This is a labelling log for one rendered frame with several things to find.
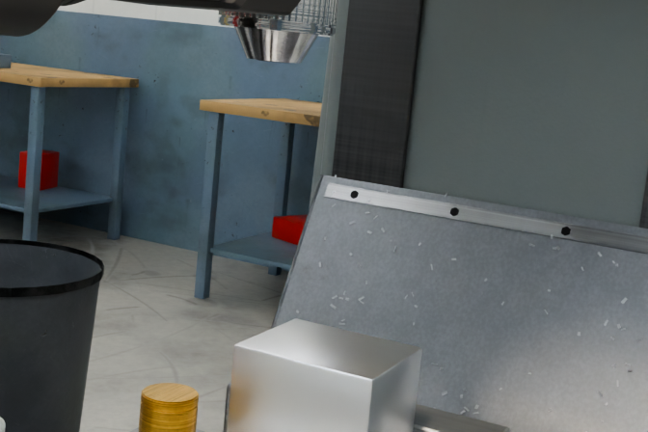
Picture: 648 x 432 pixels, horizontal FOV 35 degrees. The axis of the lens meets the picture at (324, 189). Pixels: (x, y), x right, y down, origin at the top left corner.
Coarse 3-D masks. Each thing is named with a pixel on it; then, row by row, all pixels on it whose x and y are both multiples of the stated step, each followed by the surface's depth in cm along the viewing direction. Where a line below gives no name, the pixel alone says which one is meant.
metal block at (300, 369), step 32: (256, 352) 40; (288, 352) 40; (320, 352) 40; (352, 352) 41; (384, 352) 41; (416, 352) 42; (256, 384) 40; (288, 384) 39; (320, 384) 39; (352, 384) 38; (384, 384) 39; (416, 384) 42; (256, 416) 40; (288, 416) 40; (320, 416) 39; (352, 416) 38; (384, 416) 40
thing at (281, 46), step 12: (240, 36) 41; (252, 36) 40; (264, 36) 40; (276, 36) 40; (288, 36) 40; (300, 36) 40; (312, 36) 41; (252, 48) 40; (264, 48) 40; (276, 48) 40; (288, 48) 40; (300, 48) 41; (264, 60) 40; (276, 60) 40; (288, 60) 41; (300, 60) 41
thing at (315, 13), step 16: (304, 0) 39; (320, 0) 40; (336, 0) 41; (224, 16) 40; (240, 16) 39; (256, 16) 39; (272, 16) 39; (288, 16) 39; (304, 16) 39; (320, 16) 40; (336, 16) 41; (304, 32) 39; (320, 32) 40
